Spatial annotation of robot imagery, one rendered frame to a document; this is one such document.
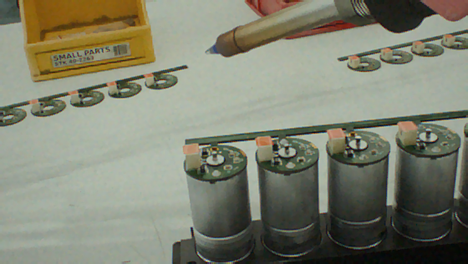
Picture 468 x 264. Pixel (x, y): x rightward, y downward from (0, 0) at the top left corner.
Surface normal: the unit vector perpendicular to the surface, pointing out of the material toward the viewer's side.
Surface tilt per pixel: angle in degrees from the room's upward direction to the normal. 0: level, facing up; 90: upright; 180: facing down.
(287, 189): 90
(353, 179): 90
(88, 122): 0
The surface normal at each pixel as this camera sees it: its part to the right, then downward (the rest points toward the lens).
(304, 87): -0.08, -0.87
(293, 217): 0.11, 0.47
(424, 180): -0.32, 0.48
